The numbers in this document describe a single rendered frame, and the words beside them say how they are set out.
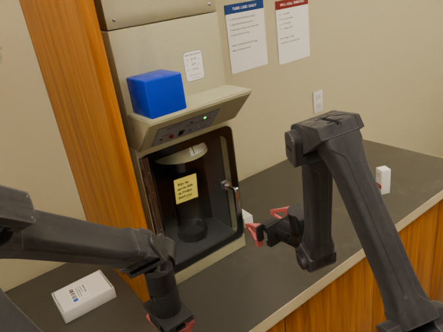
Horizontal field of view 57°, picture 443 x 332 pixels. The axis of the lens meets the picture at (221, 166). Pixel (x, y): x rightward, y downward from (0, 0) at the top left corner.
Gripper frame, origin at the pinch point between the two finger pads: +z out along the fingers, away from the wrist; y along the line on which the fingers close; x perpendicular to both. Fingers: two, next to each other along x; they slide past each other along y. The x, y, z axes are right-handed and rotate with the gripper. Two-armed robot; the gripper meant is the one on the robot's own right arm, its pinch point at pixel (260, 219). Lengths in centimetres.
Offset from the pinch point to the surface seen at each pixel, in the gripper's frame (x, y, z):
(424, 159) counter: 21, -103, 8
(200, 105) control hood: -37.1, 10.9, 3.3
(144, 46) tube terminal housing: -53, 17, 14
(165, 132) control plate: -32.2, 19.9, 7.2
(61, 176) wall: -14, 38, 59
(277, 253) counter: 20.1, -9.4, 6.0
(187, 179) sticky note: -14.3, 13.0, 14.4
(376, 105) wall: 13, -147, 62
